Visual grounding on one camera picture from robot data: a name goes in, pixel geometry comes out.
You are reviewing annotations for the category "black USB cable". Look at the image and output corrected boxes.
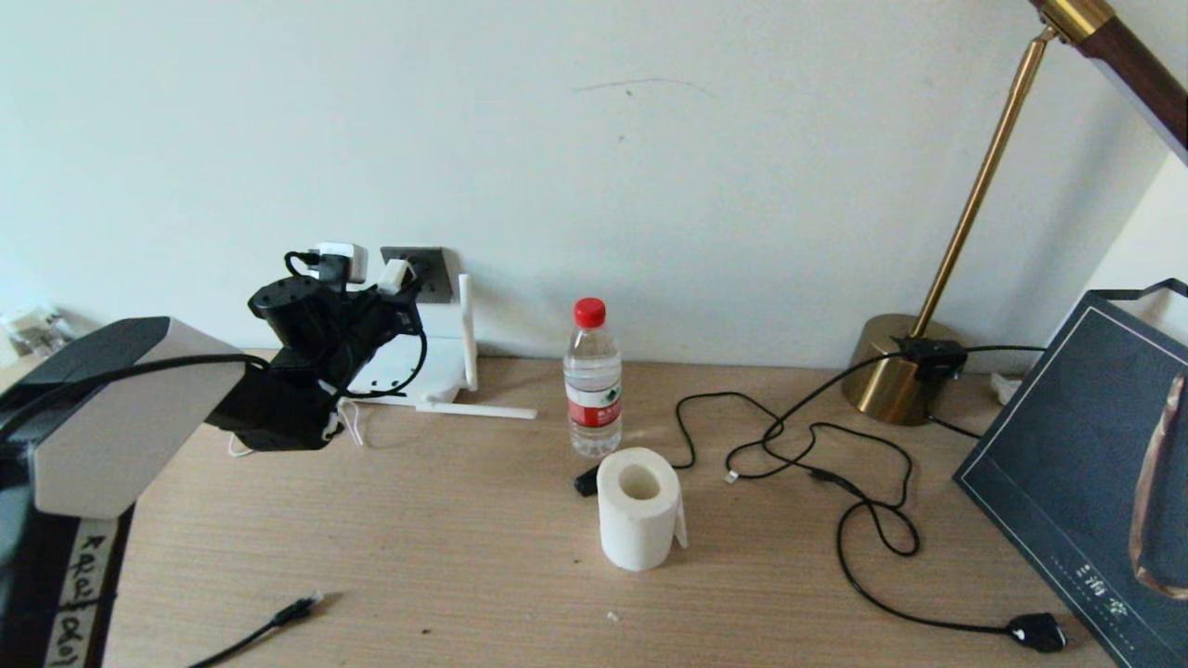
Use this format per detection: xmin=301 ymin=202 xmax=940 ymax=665
xmin=574 ymin=392 xmax=915 ymax=509

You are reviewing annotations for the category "clear plastic wrapper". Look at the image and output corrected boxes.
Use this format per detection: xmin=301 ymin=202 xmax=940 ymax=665
xmin=0 ymin=306 xmax=73 ymax=358

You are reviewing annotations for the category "thin black power cable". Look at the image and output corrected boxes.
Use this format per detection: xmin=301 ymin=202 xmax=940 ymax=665
xmin=922 ymin=344 xmax=1045 ymax=441

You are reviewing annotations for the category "grey wall socket plate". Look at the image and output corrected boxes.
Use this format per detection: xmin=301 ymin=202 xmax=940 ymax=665
xmin=381 ymin=246 xmax=455 ymax=304

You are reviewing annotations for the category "black network cable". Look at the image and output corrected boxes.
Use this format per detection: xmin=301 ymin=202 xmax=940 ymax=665
xmin=186 ymin=590 xmax=326 ymax=668

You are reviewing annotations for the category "black adapter on lamp base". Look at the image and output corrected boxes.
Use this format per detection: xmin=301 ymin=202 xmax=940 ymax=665
xmin=893 ymin=338 xmax=968 ymax=382

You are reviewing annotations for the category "white toilet paper roll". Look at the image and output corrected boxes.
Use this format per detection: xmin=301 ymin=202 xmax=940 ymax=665
xmin=596 ymin=447 xmax=689 ymax=572

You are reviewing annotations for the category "black lamp power cord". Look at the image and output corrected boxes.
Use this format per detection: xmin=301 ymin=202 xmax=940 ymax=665
xmin=724 ymin=351 xmax=1068 ymax=653

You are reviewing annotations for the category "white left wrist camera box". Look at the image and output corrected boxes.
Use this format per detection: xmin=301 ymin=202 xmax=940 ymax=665
xmin=314 ymin=242 xmax=369 ymax=285

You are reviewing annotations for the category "dark blue paper gift bag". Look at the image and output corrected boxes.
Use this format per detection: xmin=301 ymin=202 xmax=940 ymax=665
xmin=953 ymin=278 xmax=1188 ymax=668

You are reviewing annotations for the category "brass desk lamp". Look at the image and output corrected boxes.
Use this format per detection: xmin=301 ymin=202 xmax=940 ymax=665
xmin=840 ymin=0 xmax=1188 ymax=426

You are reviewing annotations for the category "white router with antennas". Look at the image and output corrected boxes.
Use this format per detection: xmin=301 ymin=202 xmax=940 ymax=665
xmin=348 ymin=274 xmax=537 ymax=420

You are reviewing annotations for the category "clear water bottle red cap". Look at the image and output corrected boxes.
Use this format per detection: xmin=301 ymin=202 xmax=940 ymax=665
xmin=563 ymin=298 xmax=623 ymax=457

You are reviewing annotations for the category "white thin adapter cord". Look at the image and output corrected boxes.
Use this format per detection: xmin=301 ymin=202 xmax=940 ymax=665
xmin=227 ymin=399 xmax=368 ymax=457

